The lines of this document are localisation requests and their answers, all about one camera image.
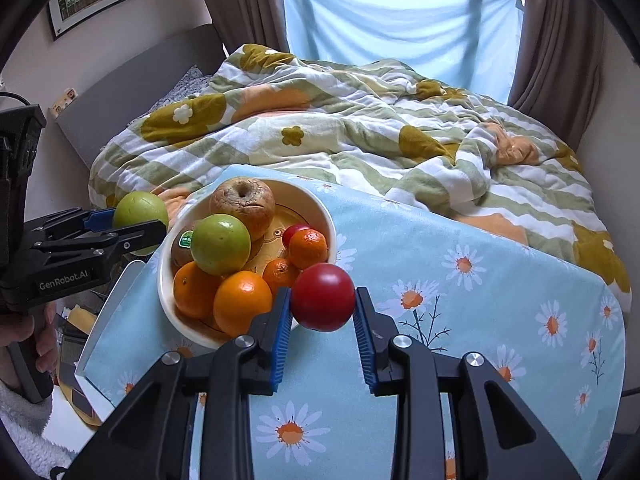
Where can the brown curtain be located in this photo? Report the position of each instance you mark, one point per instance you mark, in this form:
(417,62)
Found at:
(240,0)
(560,45)

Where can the light blue daisy tablecloth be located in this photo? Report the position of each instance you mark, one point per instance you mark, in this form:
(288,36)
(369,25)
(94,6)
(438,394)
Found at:
(475,320)

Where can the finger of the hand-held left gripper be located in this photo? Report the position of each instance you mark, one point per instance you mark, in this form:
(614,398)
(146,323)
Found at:
(135,240)
(97,219)

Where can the small mandarin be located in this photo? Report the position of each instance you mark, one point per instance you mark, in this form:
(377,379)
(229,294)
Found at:
(308,250)
(280,275)

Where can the cream oval bowl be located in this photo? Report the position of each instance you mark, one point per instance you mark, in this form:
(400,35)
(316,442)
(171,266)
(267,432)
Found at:
(317,220)

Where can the white fluffy cloth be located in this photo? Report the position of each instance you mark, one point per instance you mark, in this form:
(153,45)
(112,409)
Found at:
(30,430)

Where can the small red cherry tomato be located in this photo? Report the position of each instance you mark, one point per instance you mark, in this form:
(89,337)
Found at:
(291,234)

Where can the light blue curtain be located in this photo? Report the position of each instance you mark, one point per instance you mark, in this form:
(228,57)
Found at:
(400,25)

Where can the brown kiwi with green sticker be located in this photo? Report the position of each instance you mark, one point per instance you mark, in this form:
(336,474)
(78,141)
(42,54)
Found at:
(181,255)

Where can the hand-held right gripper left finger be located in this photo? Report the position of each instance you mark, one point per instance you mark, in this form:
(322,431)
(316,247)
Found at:
(280,342)

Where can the grey headboard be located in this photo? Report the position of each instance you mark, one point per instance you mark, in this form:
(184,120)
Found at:
(125,85)

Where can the grey patterned pillow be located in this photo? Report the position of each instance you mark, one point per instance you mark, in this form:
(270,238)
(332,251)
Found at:
(187,85)

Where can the wrinkled yellow-brown apple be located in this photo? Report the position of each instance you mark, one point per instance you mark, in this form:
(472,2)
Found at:
(242,205)

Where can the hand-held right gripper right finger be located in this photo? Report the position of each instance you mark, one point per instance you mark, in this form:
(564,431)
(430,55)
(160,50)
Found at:
(366,345)

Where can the large orange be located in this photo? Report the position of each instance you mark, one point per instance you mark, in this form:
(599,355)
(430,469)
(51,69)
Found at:
(192,292)
(242,305)

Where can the green and white floral quilt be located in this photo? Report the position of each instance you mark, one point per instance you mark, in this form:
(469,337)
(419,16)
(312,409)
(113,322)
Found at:
(350,125)

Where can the wall outlet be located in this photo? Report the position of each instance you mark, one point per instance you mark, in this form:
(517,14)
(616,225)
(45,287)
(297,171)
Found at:
(63,100)

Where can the person's left hand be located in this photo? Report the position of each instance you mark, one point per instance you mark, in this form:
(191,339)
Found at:
(20,330)

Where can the green apple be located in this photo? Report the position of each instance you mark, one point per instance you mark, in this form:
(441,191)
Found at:
(137,207)
(220,245)

